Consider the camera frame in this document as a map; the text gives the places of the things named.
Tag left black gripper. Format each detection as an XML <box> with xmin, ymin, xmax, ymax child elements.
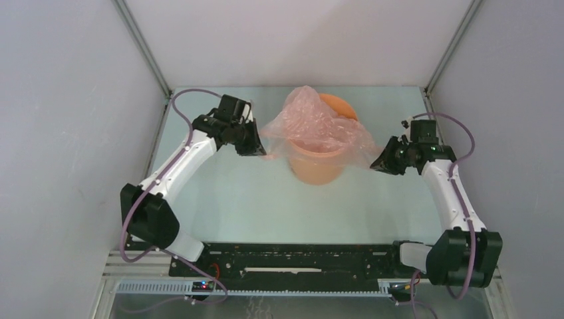
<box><xmin>230</xmin><ymin>118</ymin><xmax>266</xmax><ymax>157</ymax></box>

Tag pink plastic trash bag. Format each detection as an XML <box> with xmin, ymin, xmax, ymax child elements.
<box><xmin>259</xmin><ymin>86</ymin><xmax>382</xmax><ymax>169</ymax></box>

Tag orange trash bin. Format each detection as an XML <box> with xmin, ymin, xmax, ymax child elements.
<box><xmin>288</xmin><ymin>93</ymin><xmax>358</xmax><ymax>185</ymax></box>

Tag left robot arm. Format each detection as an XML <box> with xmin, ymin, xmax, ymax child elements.
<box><xmin>120</xmin><ymin>94</ymin><xmax>266</xmax><ymax>277</ymax></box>

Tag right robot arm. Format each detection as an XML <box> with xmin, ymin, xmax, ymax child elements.
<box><xmin>370</xmin><ymin>119</ymin><xmax>503</xmax><ymax>288</ymax></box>

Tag small electronics board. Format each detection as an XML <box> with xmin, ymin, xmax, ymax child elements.
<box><xmin>191</xmin><ymin>281</ymin><xmax>215</xmax><ymax>292</ymax></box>

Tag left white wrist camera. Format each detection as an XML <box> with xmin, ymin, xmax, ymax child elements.
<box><xmin>239</xmin><ymin>101</ymin><xmax>254</xmax><ymax>124</ymax></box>

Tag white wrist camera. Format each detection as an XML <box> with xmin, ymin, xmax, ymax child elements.
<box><xmin>239</xmin><ymin>101</ymin><xmax>254</xmax><ymax>124</ymax></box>
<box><xmin>401</xmin><ymin>116</ymin><xmax>414</xmax><ymax>134</ymax></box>

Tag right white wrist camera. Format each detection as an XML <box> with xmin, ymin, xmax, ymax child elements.
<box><xmin>401</xmin><ymin>116</ymin><xmax>414</xmax><ymax>134</ymax></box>

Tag right corner frame post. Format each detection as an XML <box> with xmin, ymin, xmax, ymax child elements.
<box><xmin>424</xmin><ymin>0</ymin><xmax>484</xmax><ymax>98</ymax></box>

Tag corner frame post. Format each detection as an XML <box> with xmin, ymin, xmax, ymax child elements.
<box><xmin>424</xmin><ymin>0</ymin><xmax>484</xmax><ymax>98</ymax></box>
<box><xmin>112</xmin><ymin>0</ymin><xmax>172</xmax><ymax>98</ymax></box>

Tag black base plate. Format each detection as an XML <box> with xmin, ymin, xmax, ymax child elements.
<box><xmin>194</xmin><ymin>243</ymin><xmax>414</xmax><ymax>292</ymax></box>

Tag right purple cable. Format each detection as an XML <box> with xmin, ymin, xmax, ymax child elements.
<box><xmin>410</xmin><ymin>112</ymin><xmax>479</xmax><ymax>319</ymax></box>

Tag purple cable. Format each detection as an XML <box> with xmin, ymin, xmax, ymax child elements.
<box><xmin>118</xmin><ymin>88</ymin><xmax>230</xmax><ymax>304</ymax></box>
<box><xmin>410</xmin><ymin>112</ymin><xmax>479</xmax><ymax>319</ymax></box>

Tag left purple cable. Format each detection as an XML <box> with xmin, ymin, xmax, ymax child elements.
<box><xmin>118</xmin><ymin>88</ymin><xmax>230</xmax><ymax>304</ymax></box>

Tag aluminium frame rail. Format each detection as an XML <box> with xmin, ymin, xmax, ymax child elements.
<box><xmin>101</xmin><ymin>251</ymin><xmax>503</xmax><ymax>298</ymax></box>

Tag left corner frame post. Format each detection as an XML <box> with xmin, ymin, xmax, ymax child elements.
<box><xmin>112</xmin><ymin>0</ymin><xmax>172</xmax><ymax>98</ymax></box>

